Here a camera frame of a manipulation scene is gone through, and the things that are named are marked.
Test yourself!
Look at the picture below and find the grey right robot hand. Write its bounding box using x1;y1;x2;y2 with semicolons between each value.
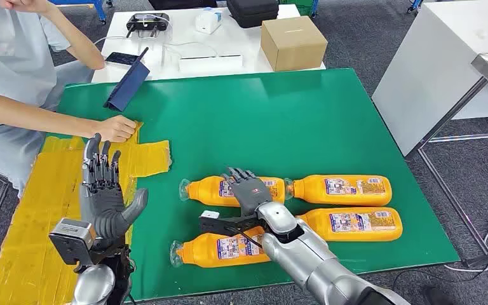
221;166;273;217

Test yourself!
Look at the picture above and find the person's right hand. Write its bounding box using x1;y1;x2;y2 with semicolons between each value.
93;115;137;143

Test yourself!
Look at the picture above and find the person's left hand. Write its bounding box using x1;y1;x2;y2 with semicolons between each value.
0;0;57;16

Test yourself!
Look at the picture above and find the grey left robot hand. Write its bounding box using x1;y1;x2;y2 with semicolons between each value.
79;133;149;250

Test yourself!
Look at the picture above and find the orange bottle clear cap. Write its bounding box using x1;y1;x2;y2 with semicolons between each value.
296;207;404;243
169;227;272;269
179;175;286;208
284;174;393;208

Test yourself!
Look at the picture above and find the dark blue tablet case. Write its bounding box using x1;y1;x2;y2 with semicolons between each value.
102;47;151;113

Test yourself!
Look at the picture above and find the person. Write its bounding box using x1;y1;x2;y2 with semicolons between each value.
0;0;137;199

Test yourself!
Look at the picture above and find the yellow taped cardboard sheet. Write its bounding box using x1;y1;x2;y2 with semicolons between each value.
0;122;172;305

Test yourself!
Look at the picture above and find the black phone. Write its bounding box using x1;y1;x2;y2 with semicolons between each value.
104;51;140;67

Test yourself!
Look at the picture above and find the long white box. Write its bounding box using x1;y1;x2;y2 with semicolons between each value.
178;53;244;74

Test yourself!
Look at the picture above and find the black carry case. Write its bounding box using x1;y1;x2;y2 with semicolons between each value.
226;0;280;29
147;0;219;11

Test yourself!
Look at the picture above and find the small white box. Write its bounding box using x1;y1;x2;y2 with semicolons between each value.
194;9;223;36

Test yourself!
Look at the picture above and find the white table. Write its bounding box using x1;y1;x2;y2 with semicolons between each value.
91;4;327;84

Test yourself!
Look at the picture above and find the brown cardboard box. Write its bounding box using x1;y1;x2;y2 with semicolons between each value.
260;16;329;72

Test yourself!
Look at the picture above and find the green crate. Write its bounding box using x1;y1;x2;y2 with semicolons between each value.
278;0;320;18

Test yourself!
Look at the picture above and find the black floor object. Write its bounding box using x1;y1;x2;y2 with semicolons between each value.
422;286;456;305

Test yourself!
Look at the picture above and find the white cabinet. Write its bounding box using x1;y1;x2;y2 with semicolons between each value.
371;0;488;158

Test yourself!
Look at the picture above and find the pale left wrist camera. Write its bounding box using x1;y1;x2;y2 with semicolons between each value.
49;217;98;266

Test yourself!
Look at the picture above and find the blue metal frame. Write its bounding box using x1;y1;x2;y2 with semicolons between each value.
50;0;114;24

